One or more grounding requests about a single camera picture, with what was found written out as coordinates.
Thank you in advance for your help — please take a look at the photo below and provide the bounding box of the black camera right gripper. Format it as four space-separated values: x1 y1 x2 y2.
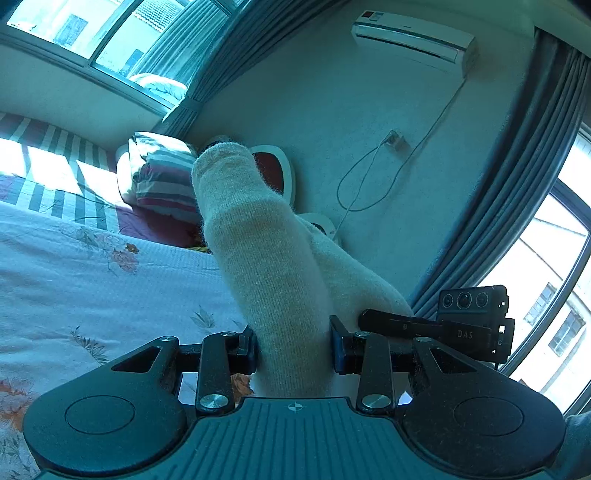
436 285 509 328

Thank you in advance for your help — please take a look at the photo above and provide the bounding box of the white wall air conditioner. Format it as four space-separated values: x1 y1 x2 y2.
351 10 480 78

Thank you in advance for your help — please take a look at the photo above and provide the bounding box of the white power cable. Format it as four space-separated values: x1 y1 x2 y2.
331 75 470 236

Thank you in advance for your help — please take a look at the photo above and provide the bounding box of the cream knitted sweater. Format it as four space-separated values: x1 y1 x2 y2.
191 142 412 398

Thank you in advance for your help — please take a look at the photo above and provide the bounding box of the striped bed sheet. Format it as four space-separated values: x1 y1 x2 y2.
1 112 198 248

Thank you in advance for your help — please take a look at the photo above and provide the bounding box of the floral white bed sheet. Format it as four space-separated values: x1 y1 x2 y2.
1 204 245 479

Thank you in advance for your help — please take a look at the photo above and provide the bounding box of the wall power socket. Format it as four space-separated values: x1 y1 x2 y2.
383 130 409 151

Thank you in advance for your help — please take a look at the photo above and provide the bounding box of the side window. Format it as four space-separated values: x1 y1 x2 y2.
483 128 590 415

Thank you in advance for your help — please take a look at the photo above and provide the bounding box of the striped folded quilt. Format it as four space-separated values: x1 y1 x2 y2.
116 132 201 225

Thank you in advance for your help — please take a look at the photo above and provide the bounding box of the dark teal curtain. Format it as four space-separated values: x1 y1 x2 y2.
153 1 339 139

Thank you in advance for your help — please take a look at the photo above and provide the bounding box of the large bedroom window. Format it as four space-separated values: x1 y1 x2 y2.
1 0 242 109

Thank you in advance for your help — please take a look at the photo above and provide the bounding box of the grey side curtain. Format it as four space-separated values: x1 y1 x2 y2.
410 29 590 319

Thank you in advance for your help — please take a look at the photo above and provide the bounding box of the red white headboard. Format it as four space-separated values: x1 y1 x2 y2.
202 135 343 250

